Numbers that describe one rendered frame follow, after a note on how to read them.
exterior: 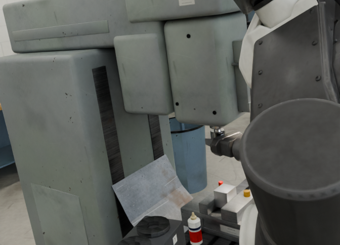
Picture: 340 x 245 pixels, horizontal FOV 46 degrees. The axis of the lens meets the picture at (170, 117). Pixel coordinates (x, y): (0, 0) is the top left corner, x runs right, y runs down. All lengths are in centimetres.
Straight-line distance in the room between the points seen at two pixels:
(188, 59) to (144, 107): 23
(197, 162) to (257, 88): 301
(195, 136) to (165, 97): 231
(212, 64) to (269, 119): 73
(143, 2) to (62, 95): 42
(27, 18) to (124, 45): 51
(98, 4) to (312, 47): 88
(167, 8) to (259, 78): 57
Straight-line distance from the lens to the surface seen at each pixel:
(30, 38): 166
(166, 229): 107
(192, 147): 353
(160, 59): 120
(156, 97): 123
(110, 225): 151
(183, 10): 112
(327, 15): 62
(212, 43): 110
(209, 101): 114
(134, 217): 149
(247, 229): 52
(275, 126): 38
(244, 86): 117
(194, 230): 132
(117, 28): 130
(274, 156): 36
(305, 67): 58
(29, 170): 172
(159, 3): 116
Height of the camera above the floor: 167
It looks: 15 degrees down
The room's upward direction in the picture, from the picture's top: 8 degrees counter-clockwise
